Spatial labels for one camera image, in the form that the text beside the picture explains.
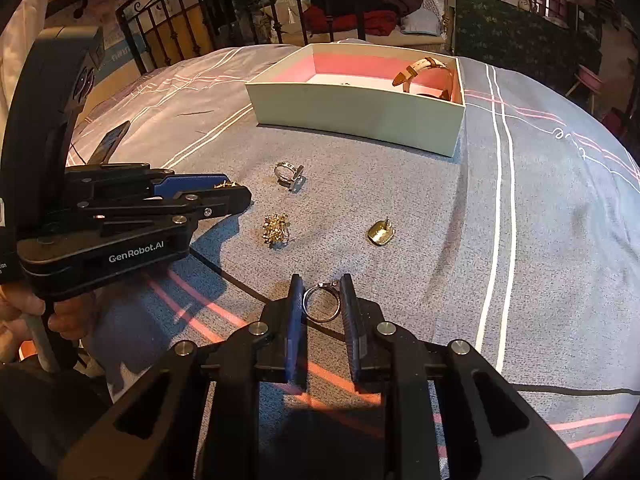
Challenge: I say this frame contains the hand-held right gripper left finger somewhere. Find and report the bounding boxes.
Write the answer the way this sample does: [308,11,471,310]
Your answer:
[57,274,308,480]

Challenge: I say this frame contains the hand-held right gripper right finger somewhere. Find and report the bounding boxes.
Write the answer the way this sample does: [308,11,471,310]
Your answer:
[341,273,586,480]

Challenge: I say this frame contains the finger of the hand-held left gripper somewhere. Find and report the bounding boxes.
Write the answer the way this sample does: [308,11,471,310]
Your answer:
[64,167,232,200]
[74,184,253,229]

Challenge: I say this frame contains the plain silver ring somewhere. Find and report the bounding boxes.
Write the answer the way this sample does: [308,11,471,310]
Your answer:
[302,281,347,323]

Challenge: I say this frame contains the silver ring bar top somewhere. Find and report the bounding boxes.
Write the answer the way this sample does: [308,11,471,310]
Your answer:
[274,161,307,194]

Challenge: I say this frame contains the pale green box pink interior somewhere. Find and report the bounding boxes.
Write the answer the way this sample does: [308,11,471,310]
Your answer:
[245,43,467,161]

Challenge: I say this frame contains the tan strap wristwatch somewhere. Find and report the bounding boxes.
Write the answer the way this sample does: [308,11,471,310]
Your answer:
[392,54,453,95]

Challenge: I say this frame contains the person's left hand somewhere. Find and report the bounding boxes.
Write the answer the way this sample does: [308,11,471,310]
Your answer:
[0,285,97,363]

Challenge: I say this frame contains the black smartphone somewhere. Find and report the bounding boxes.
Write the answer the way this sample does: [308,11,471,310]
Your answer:
[90,121,132,163]

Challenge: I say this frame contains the blue plaid bedspread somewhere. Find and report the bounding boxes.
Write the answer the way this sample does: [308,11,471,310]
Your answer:
[65,40,640,480]

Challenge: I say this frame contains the red clothing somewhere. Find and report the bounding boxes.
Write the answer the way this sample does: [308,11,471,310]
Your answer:
[305,7,398,36]

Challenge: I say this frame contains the light blue cushion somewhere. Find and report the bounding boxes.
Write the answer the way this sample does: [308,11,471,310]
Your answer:
[400,10,441,36]

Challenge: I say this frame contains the white wicker swing chair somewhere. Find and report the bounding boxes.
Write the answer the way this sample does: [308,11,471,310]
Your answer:
[272,0,446,43]

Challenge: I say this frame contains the green floral cloth counter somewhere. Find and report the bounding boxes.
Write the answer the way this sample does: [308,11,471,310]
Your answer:
[452,0,601,76]

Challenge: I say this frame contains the pink basin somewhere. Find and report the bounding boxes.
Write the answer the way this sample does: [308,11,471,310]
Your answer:
[575,64,605,92]

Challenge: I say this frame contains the black iron bed frame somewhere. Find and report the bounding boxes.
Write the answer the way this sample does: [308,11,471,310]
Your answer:
[116,0,361,76]

